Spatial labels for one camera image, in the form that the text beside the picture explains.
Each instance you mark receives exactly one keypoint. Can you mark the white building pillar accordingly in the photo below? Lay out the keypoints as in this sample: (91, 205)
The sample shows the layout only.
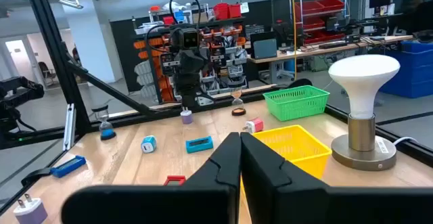
(91, 48)

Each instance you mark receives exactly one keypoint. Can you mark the cyan digital clock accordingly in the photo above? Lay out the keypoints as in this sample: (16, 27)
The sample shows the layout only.
(189, 146)

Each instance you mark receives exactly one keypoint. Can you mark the grey laptop screen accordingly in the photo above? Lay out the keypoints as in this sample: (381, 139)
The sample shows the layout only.
(265, 48)

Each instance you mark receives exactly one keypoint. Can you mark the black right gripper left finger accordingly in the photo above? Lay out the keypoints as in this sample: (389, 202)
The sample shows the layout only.
(209, 203)

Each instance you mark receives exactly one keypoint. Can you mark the purple USB wall charger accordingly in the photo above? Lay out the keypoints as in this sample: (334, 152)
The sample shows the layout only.
(32, 214)
(186, 118)

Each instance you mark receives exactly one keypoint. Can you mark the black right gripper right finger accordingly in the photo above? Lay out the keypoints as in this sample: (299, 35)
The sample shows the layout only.
(287, 200)

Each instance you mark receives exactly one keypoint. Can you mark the red digital clock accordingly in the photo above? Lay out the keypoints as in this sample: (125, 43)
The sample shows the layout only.
(169, 180)

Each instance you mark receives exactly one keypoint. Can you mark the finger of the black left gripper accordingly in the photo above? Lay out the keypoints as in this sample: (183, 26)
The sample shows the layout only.
(186, 65)
(198, 63)

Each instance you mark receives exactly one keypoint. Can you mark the shelf rack with red bins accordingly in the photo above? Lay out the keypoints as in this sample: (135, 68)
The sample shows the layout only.
(318, 5)

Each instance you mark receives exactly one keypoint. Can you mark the light blue USB wall charger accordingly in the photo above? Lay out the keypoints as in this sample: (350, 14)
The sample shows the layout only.
(149, 145)

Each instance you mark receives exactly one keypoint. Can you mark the orange sand hourglass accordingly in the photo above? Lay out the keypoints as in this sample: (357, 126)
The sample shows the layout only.
(238, 111)

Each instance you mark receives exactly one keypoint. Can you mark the white bulb lamp metal base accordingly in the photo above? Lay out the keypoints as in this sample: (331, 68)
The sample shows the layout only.
(362, 78)

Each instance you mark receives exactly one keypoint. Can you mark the wooden workbench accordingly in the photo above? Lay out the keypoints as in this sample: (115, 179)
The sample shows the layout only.
(338, 49)

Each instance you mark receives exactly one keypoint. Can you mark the blue crate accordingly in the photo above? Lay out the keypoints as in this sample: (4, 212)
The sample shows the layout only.
(412, 71)

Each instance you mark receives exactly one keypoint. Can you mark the orange and grey parts rack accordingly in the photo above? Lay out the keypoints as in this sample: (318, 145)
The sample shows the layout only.
(233, 70)

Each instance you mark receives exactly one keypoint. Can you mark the silver aluminium bracket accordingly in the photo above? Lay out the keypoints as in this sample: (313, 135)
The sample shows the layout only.
(69, 129)

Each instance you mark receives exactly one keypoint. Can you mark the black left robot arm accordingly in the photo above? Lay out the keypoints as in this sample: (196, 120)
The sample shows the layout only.
(189, 90)

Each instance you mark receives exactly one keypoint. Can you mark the yellow plastic basket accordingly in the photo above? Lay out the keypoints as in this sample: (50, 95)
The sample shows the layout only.
(294, 146)

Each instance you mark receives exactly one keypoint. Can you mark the pink USB wall charger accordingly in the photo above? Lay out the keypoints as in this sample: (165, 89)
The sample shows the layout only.
(257, 126)

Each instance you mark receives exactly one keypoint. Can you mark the office chair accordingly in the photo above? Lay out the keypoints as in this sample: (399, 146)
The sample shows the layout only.
(45, 70)

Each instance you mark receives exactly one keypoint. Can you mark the black table clamp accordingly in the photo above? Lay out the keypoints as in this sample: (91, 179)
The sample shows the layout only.
(34, 176)

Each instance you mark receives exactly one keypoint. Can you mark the black aluminium table frame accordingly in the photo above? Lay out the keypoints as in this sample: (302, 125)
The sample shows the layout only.
(49, 31)

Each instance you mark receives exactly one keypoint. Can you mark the red storage bin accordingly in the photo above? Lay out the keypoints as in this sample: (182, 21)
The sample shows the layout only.
(235, 11)
(221, 11)

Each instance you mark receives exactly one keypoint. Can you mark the black device beside table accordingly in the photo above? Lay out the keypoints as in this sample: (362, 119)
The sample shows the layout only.
(17, 95)

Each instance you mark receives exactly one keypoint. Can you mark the blue digital clock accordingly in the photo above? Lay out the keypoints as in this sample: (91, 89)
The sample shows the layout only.
(67, 167)

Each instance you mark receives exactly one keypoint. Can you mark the green plastic basket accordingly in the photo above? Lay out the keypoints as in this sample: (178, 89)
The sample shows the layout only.
(297, 105)

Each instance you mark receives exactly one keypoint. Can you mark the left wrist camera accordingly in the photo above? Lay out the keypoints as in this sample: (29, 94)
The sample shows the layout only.
(188, 38)

